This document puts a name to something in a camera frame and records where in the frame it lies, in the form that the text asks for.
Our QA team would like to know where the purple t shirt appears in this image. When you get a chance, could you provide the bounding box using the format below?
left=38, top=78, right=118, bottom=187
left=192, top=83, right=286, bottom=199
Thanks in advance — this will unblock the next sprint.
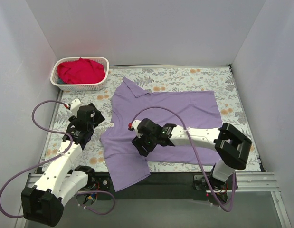
left=101, top=77, right=222, bottom=191

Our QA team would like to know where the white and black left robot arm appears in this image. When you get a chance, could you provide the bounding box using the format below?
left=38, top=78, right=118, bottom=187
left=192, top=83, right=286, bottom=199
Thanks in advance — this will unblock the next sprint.
left=21, top=115, right=104, bottom=227

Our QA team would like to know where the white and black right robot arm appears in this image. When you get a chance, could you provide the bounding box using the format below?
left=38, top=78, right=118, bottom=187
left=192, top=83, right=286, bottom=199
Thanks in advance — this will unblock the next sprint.
left=128, top=119, right=252, bottom=188

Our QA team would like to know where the teal cloth in basket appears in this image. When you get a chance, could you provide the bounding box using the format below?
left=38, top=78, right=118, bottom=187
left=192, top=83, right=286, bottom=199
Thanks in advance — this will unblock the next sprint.
left=57, top=78, right=66, bottom=85

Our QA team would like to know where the floral patterned table mat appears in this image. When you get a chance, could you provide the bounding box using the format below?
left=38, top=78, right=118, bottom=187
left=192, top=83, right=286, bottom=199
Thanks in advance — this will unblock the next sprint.
left=40, top=67, right=261, bottom=172

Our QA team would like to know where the white plastic basket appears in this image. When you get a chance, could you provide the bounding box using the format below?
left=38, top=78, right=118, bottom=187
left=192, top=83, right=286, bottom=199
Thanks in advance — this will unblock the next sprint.
left=50, top=57, right=109, bottom=91

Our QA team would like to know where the red t shirt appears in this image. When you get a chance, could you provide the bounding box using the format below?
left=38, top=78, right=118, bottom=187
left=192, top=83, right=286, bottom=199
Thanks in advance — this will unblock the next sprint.
left=57, top=58, right=105, bottom=84

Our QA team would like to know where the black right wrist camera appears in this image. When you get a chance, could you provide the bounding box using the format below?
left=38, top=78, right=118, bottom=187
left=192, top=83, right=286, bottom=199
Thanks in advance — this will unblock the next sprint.
left=137, top=118, right=161, bottom=135

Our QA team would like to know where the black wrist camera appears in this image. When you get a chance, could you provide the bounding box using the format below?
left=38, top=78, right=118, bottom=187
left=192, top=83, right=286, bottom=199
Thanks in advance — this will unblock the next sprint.
left=77, top=104, right=104, bottom=124
left=137, top=118, right=161, bottom=135

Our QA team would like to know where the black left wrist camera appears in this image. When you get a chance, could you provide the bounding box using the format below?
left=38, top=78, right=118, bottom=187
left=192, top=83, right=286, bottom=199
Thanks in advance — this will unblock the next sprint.
left=77, top=104, right=104, bottom=124

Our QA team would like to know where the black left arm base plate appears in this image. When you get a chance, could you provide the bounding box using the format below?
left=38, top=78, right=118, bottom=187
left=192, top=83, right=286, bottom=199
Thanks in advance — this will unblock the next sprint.
left=76, top=172, right=111, bottom=191

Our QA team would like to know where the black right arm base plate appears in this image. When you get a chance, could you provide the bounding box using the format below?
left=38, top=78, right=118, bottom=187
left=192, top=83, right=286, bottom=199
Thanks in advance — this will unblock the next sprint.
left=193, top=174, right=237, bottom=190

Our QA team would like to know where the aluminium front frame rail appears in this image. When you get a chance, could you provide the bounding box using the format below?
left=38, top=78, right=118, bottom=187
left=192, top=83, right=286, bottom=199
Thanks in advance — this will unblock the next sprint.
left=25, top=172, right=280, bottom=193

